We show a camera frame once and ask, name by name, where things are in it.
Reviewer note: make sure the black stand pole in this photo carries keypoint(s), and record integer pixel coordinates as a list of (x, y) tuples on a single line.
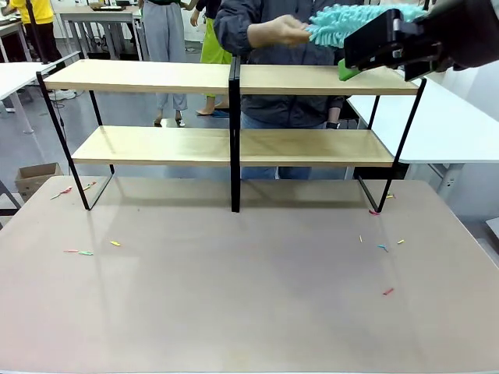
[(35, 35)]

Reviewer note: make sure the black metal chair frame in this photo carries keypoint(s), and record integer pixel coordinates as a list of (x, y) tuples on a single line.
[(11, 198)]

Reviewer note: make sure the small white table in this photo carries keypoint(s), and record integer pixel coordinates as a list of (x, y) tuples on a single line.
[(15, 78)]

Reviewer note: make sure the blue paper scrap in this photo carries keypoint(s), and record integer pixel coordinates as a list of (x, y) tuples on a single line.
[(383, 247)]

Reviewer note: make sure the person in grey jacket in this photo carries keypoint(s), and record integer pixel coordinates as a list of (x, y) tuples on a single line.
[(280, 105)]

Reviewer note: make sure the person's left forearm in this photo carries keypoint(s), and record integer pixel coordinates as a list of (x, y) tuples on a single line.
[(336, 109)]

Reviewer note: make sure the cardboard box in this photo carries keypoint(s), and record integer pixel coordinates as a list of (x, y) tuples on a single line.
[(35, 181)]

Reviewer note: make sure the grey metal background table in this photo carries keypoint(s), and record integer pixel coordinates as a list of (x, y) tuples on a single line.
[(97, 16)]

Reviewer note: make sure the person's right hand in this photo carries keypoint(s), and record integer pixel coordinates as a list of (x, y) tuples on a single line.
[(277, 33)]

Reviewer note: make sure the white furniture edge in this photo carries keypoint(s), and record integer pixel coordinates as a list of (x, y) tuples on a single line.
[(494, 228)]

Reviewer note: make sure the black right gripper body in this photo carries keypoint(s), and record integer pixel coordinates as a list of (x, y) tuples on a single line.
[(475, 35)]

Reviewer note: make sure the person in grey clothes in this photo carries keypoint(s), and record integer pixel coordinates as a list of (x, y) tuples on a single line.
[(167, 39)]

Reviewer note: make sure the two-tier wooden shelf rack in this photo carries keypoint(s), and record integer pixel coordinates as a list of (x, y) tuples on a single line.
[(235, 156)]

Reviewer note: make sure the large white table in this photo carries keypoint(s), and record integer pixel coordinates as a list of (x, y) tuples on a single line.
[(448, 128)]

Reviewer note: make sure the person in yellow top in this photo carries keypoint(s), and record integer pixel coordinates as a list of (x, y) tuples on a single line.
[(37, 11)]

